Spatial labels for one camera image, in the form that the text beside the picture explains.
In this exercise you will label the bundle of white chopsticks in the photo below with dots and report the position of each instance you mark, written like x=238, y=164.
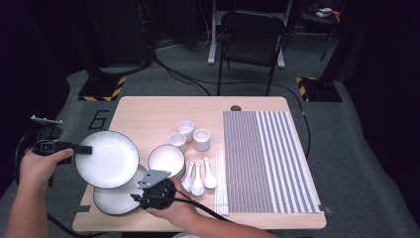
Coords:
x=221, y=185

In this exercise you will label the white box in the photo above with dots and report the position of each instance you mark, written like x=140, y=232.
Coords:
x=325, y=12

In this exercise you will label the person's left hand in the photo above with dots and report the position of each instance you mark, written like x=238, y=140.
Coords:
x=34, y=170

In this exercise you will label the grey white striped placemat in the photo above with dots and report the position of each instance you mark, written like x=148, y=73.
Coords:
x=257, y=158

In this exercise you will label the black cabinet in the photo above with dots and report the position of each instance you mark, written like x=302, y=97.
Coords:
x=119, y=33

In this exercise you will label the black stand base striped tape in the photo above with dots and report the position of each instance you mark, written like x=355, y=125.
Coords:
x=322, y=91
x=99, y=87

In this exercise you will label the black folding chair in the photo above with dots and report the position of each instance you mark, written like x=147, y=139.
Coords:
x=252, y=49

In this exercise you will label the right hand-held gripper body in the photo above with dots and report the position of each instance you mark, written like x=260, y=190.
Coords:
x=157, y=193

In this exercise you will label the black tape piece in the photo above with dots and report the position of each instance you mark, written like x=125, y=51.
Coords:
x=84, y=209

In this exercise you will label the dark round table grommet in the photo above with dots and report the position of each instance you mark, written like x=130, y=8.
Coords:
x=235, y=108

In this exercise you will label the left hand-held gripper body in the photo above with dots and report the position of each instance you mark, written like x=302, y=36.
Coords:
x=49, y=147

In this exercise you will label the person's right hand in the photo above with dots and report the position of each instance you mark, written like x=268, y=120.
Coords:
x=180, y=210

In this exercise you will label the white ribbed plate dark rim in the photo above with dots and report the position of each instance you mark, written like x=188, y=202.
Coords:
x=115, y=200
x=107, y=160

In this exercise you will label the white cup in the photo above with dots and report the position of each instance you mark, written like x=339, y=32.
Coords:
x=186, y=127
x=201, y=139
x=178, y=140

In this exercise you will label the person's white clothing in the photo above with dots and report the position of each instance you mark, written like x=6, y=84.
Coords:
x=186, y=235

